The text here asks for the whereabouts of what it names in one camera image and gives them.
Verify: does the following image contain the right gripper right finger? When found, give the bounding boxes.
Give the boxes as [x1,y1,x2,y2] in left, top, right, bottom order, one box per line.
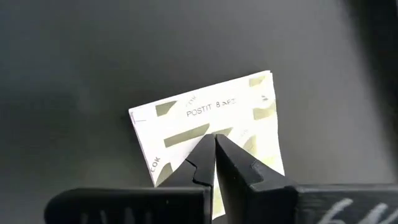
[215,134,398,224]

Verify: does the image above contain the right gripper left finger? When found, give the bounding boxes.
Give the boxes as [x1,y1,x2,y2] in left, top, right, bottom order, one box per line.
[45,133,217,224]

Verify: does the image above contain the black table mat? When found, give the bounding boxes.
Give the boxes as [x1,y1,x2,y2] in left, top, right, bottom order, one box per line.
[0,0,398,224]

